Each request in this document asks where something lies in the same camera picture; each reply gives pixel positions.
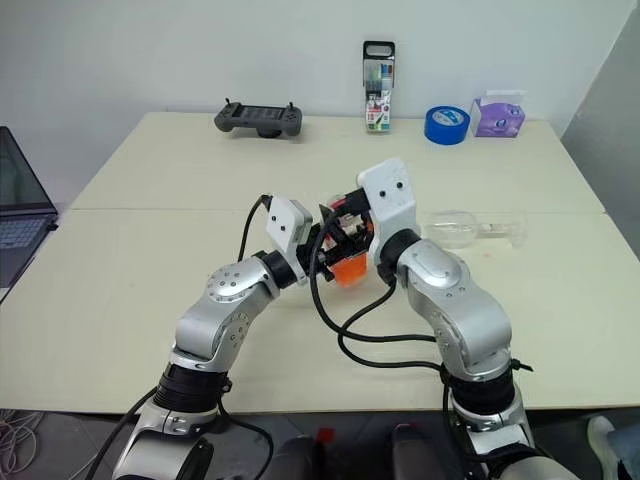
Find purple tissue box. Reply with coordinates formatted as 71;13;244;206
469;89;529;139

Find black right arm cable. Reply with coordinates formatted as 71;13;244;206
308;219;452;411

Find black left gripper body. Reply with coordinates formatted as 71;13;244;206
294;222;335;275

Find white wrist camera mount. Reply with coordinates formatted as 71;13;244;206
264;197;315;287
356;157;419;257

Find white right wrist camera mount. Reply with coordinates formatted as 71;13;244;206
356;157;419;257

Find white shoe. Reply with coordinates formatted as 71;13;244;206
587;414;617;471

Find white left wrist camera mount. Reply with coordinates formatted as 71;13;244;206
264;197;315;287

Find clear plastic measuring scoop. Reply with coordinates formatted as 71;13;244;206
422;209;529;250

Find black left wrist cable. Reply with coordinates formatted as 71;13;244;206
238;193;274;264

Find marker pen set case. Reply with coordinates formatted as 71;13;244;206
362;40;396;135

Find dark rounded shape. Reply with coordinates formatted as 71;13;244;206
272;434;321;480

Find blue tape roll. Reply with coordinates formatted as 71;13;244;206
424;105;471;146

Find grey handheld game controller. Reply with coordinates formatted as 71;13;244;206
213;98;305;139

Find dark grey laptop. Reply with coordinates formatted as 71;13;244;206
0;125;60;302

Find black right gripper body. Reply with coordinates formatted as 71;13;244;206
329;187;376;257

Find white cords on floor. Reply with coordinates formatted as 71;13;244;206
0;408;40;480

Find clear bottle with orange drink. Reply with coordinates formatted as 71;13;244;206
327;195;370;290

